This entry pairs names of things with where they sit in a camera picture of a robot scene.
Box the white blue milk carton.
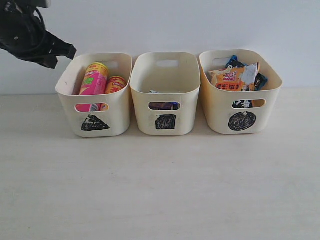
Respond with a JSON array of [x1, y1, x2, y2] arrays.
[[148, 90, 182, 111]]

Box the orange noodle bag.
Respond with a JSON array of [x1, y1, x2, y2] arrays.
[[208, 62, 260, 92]]

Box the blue noodle bag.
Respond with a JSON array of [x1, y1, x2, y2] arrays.
[[225, 55, 268, 91]]

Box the middle cream plastic bin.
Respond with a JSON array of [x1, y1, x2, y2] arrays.
[[130, 52, 201, 136]]

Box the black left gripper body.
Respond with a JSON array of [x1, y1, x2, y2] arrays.
[[0, 0, 54, 60]]

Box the right cream plastic bin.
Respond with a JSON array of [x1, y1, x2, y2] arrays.
[[199, 49, 283, 135]]

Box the pink chips can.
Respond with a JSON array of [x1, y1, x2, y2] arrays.
[[75, 62, 109, 112]]

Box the left cream plastic bin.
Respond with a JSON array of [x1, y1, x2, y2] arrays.
[[55, 53, 133, 138]]

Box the cream plastic bin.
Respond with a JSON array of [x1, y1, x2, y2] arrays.
[[130, 52, 201, 136], [55, 53, 133, 138], [199, 49, 283, 135]]

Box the yellow chips can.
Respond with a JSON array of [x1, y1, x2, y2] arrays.
[[99, 75, 128, 112]]

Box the purple juice carton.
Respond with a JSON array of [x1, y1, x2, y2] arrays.
[[148, 102, 174, 111]]

